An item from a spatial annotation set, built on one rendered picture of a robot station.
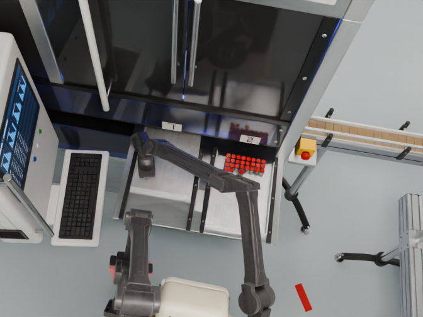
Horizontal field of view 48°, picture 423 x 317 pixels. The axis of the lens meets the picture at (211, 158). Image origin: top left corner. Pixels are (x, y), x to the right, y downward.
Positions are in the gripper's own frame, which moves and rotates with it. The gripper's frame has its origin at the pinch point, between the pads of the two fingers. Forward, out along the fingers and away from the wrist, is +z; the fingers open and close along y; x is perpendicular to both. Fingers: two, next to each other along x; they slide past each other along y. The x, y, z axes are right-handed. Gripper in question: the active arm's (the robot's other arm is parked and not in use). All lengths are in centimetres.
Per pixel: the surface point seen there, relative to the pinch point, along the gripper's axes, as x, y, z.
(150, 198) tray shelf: -0.7, -9.7, 4.6
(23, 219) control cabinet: 45, -22, -17
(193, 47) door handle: -16, 10, -72
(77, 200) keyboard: 30.5, -5.8, 10.3
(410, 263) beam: -126, -43, 36
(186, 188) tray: -16.7, -6.5, 4.2
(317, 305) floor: -94, -53, 91
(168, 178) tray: -9.2, -1.4, 4.4
